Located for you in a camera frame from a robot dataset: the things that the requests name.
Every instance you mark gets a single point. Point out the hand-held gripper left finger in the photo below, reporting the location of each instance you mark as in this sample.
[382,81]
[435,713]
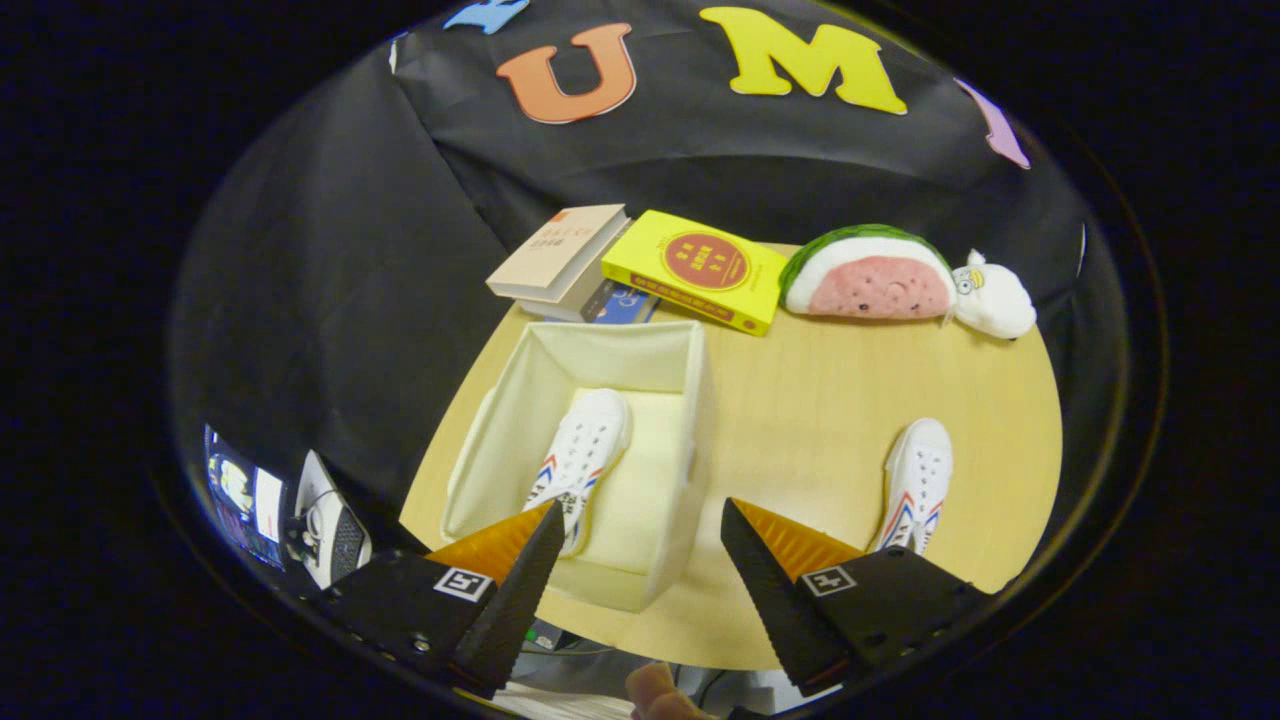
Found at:
[520,600]

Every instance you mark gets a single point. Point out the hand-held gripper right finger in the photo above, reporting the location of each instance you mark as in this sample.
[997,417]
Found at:
[770,600]

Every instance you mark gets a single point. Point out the cream fabric storage box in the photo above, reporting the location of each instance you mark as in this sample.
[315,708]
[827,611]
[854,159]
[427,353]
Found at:
[640,500]

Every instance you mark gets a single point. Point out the white striped sneaker shoe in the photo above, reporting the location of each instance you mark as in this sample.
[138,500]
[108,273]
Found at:
[920,470]
[590,430]

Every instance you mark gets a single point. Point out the white device with dark keys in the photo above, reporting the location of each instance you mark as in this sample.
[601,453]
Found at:
[340,540]

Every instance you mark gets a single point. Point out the lit computer screen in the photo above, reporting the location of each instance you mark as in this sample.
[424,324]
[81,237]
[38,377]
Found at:
[245,500]

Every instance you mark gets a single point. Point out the grey book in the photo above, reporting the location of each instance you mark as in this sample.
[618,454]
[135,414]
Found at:
[575,300]

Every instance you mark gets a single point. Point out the blue book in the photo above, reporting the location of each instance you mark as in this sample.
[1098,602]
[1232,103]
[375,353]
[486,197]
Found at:
[625,305]

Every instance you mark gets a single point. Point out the watermelon slice plush toy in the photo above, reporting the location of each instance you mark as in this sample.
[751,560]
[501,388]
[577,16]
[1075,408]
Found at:
[870,285]

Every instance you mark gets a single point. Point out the yellow book with red circle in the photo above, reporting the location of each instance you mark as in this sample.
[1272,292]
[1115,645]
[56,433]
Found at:
[700,265]

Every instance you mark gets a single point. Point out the beige book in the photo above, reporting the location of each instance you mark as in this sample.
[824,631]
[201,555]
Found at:
[555,250]

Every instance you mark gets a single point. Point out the white plush toy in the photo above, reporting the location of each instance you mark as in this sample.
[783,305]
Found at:
[1000,300]

